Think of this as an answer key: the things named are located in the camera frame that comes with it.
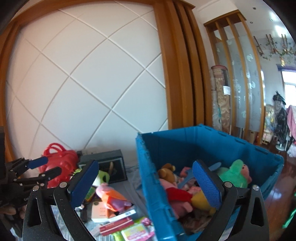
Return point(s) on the white orange medicine box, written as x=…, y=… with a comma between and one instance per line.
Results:
x=99, y=213

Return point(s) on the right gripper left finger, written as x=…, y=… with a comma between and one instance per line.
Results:
x=40, y=223

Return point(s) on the red long medicine box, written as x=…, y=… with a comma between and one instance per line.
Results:
x=115, y=226

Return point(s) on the wooden glass partition screen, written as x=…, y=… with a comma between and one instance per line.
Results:
x=233, y=47

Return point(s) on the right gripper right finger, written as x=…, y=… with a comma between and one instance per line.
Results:
x=251, y=222

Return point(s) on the pink pig plush orange dress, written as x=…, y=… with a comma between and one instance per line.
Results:
x=112, y=199

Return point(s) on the red bear toy suitcase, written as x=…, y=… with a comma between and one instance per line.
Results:
x=58, y=156

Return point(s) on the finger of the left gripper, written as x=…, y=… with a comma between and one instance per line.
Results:
x=51, y=173
x=32, y=164

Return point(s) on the green frog plush toy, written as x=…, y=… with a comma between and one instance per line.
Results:
x=102, y=177

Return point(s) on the blue plastic storage crate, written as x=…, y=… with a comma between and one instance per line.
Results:
x=182, y=147

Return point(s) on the brown bear plush in crate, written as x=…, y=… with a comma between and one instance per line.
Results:
x=167, y=173

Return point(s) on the green pink plush in crate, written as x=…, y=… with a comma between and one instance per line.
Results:
x=238, y=174

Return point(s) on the green pink wet wipes pack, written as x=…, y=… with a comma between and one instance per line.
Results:
x=142, y=230

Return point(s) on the rolled patterned carpet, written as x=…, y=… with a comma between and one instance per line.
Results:
x=221, y=104

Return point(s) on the person's left hand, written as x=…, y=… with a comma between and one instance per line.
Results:
x=10, y=210

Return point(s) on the dark green gift box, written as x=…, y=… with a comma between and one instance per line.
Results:
x=111, y=162

